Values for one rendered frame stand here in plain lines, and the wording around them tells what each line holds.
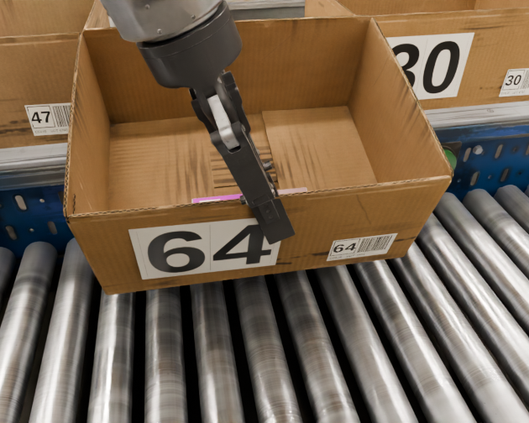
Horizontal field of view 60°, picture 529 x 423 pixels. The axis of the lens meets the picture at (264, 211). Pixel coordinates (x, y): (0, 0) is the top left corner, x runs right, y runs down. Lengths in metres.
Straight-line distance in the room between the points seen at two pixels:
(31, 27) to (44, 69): 0.30
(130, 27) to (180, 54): 0.04
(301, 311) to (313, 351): 0.06
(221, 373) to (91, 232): 0.24
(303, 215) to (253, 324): 0.21
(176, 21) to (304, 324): 0.43
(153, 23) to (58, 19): 0.69
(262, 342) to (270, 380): 0.06
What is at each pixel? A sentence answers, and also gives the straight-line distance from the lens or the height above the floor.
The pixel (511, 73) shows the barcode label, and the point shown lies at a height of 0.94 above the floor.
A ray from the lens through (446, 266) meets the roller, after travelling 0.77.
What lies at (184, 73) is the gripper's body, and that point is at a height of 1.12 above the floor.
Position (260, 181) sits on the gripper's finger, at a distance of 0.39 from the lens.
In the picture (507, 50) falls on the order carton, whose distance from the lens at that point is 0.91.
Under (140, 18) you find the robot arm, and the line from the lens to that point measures 0.34.
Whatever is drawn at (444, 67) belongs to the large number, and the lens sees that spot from 0.85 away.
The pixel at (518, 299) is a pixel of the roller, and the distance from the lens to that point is 0.76.
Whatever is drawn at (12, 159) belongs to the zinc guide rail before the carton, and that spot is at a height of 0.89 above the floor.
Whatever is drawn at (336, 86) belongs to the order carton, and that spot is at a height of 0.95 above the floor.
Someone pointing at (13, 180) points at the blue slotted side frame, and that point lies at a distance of 0.77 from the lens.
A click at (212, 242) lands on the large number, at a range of 0.50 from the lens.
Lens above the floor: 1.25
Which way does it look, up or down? 38 degrees down
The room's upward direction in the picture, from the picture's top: straight up
